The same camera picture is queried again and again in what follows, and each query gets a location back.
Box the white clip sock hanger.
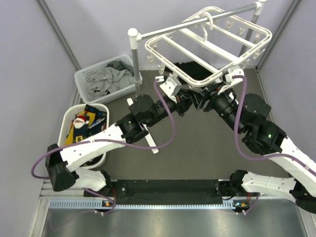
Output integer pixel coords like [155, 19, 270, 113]
[138, 1, 272, 87]

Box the navy yellow patch sock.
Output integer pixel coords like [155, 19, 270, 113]
[64, 123, 88, 145]

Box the navy santa sock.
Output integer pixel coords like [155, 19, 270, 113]
[73, 116, 89, 129]

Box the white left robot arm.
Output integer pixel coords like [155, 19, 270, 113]
[45, 89, 193, 196]

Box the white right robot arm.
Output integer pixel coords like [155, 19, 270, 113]
[193, 85, 316, 213]

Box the black garment on floor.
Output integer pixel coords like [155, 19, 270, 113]
[175, 61, 213, 81]

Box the grey clothes pile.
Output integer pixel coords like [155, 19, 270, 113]
[88, 60, 134, 100]

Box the white rectangular laundry basket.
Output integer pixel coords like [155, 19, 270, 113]
[75, 55, 136, 104]

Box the grey white drying rack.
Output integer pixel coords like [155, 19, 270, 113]
[126, 0, 268, 155]

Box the black blue patterned sock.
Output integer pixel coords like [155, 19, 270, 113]
[85, 105, 107, 129]

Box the white oval sock basket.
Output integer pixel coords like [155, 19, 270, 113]
[57, 103, 110, 170]

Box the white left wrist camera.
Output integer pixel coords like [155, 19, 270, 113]
[155, 76, 182, 101]

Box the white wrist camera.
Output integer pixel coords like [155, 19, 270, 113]
[155, 76, 182, 101]
[218, 66, 245, 95]

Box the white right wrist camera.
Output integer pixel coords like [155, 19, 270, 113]
[218, 66, 245, 95]

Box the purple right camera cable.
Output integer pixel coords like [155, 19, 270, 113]
[233, 75, 316, 216]

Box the purple camera cable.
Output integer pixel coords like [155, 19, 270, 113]
[233, 75, 316, 216]
[30, 79, 177, 217]

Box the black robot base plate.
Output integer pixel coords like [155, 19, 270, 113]
[99, 180, 223, 205]

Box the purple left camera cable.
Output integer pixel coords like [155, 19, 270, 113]
[30, 79, 177, 217]

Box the grey slotted cable duct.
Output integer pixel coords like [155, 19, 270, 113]
[49, 199, 249, 211]

